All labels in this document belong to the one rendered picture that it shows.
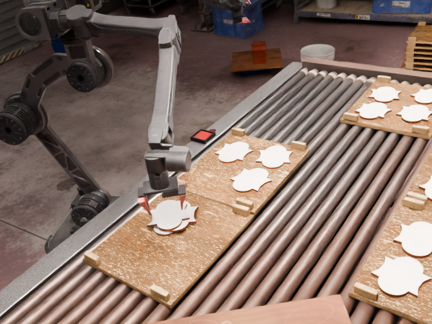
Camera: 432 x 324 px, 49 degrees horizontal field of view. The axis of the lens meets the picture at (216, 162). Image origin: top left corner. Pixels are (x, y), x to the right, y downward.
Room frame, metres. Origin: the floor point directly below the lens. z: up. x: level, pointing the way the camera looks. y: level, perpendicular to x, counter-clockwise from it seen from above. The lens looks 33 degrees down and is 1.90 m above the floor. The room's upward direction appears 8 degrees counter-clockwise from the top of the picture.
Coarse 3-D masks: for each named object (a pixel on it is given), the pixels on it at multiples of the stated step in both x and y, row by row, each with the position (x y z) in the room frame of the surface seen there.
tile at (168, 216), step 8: (168, 200) 1.28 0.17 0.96; (160, 208) 1.24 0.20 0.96; (168, 208) 1.23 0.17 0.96; (176, 208) 1.23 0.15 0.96; (184, 208) 1.22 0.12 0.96; (152, 216) 1.20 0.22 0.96; (160, 216) 1.20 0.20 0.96; (168, 216) 1.19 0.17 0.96; (176, 216) 1.19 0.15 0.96; (184, 216) 1.18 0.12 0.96; (152, 224) 1.16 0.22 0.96; (160, 224) 1.16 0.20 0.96; (168, 224) 1.15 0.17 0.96; (176, 224) 1.15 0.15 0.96
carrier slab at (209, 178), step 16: (224, 144) 1.63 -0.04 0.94; (256, 144) 1.59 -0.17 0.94; (272, 144) 1.58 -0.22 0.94; (208, 160) 1.53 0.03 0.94; (192, 176) 1.43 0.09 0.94; (208, 176) 1.42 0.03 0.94; (224, 176) 1.41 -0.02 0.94; (272, 176) 1.36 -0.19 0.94; (288, 176) 1.36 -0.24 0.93; (192, 192) 1.34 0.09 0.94; (208, 192) 1.32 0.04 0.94; (224, 192) 1.31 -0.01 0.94; (256, 192) 1.28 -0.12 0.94; (272, 192) 1.27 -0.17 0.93; (256, 208) 1.20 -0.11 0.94
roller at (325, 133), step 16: (368, 80) 2.05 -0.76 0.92; (336, 128) 1.70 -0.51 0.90; (320, 144) 1.58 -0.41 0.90; (304, 160) 1.47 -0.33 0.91; (208, 272) 1.00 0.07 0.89; (192, 288) 0.94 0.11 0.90; (160, 304) 0.88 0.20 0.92; (176, 304) 0.88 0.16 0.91; (144, 320) 0.84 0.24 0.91; (160, 320) 0.84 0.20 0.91
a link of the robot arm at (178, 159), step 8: (160, 128) 1.21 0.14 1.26; (152, 136) 1.19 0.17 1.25; (160, 136) 1.19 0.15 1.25; (152, 144) 1.18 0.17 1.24; (160, 144) 1.17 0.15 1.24; (168, 144) 1.17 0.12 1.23; (168, 152) 1.15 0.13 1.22; (176, 152) 1.14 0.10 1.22; (184, 152) 1.14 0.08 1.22; (168, 160) 1.12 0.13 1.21; (176, 160) 1.12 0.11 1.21; (184, 160) 1.11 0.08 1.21; (168, 168) 1.12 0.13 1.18; (176, 168) 1.11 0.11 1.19; (184, 168) 1.10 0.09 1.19
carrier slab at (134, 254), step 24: (144, 216) 1.24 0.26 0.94; (216, 216) 1.19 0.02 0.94; (240, 216) 1.17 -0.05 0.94; (120, 240) 1.14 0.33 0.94; (144, 240) 1.12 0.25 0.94; (168, 240) 1.11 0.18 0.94; (192, 240) 1.09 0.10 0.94; (216, 240) 1.08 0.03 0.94; (120, 264) 1.03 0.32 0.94; (144, 264) 1.02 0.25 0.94; (168, 264) 1.01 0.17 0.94; (192, 264) 0.99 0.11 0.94; (144, 288) 0.93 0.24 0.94; (168, 288) 0.92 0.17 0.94
